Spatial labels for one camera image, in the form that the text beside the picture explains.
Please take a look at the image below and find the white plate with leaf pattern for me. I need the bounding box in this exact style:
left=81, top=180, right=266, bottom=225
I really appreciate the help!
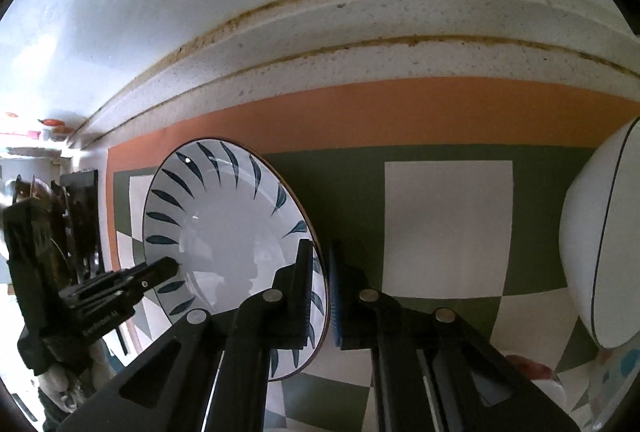
left=142, top=137, right=331, bottom=382

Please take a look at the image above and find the green white checkered mat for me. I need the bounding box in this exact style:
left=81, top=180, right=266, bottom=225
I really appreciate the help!
left=102, top=76, right=640, bottom=432

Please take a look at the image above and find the white dish with coloured dots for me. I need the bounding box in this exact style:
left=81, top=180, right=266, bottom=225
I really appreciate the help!
left=587, top=346, right=640, bottom=429

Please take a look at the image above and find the black gas stove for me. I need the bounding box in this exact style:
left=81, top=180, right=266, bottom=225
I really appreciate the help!
left=60, top=169, right=108, bottom=273

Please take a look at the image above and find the white bowl with dark rim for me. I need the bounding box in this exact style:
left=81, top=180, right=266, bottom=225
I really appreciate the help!
left=559, top=116, right=640, bottom=353

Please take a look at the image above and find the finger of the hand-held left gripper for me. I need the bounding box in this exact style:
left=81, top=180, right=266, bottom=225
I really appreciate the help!
left=117, top=258, right=180, bottom=301

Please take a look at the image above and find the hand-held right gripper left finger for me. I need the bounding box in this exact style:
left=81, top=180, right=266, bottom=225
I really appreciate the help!
left=60, top=239, right=314, bottom=432

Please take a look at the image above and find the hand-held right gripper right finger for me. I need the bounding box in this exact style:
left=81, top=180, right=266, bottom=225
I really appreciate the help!
left=327, top=239, right=582, bottom=432

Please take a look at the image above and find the white dish with red print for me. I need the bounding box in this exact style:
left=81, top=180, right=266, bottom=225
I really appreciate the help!
left=502, top=354, right=568, bottom=415

